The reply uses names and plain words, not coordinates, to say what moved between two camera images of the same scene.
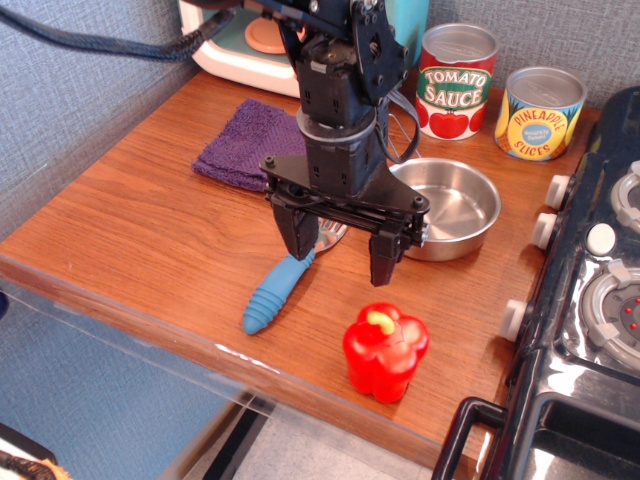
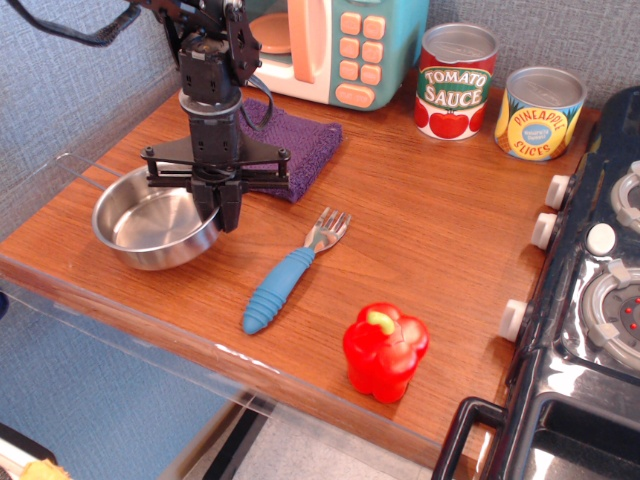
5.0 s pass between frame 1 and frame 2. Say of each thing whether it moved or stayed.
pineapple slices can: stayed
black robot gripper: moved
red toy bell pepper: stayed
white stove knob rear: stayed
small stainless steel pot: moved
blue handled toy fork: stayed
